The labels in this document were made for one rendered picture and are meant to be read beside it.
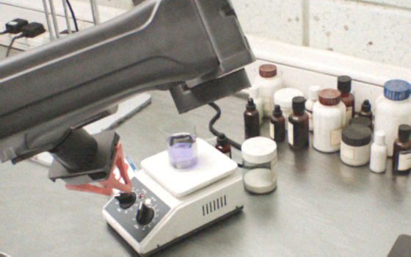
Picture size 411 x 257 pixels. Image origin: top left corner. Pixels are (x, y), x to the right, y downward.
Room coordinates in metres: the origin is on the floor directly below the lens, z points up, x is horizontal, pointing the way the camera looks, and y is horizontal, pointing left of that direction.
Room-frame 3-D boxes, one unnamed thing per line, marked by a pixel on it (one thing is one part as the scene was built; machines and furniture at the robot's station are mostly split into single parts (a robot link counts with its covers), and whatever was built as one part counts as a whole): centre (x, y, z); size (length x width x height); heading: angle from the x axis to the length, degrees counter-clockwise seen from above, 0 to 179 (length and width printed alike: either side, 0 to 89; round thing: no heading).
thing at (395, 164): (1.03, -0.28, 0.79); 0.03 x 0.03 x 0.08
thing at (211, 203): (0.94, 0.11, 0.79); 0.22 x 0.13 x 0.08; 125
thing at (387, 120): (1.10, -0.28, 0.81); 0.07 x 0.07 x 0.13
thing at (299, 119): (1.13, -0.11, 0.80); 0.04 x 0.04 x 0.10
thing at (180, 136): (0.95, 0.10, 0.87); 0.06 x 0.05 x 0.08; 91
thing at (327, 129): (1.12, -0.17, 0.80); 0.06 x 0.06 x 0.11
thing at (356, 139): (1.07, -0.21, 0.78); 0.05 x 0.05 x 0.06
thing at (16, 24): (1.69, 0.55, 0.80); 0.07 x 0.04 x 0.02; 146
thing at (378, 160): (1.03, -0.24, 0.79); 0.03 x 0.03 x 0.07
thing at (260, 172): (1.00, -0.03, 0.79); 0.06 x 0.06 x 0.08
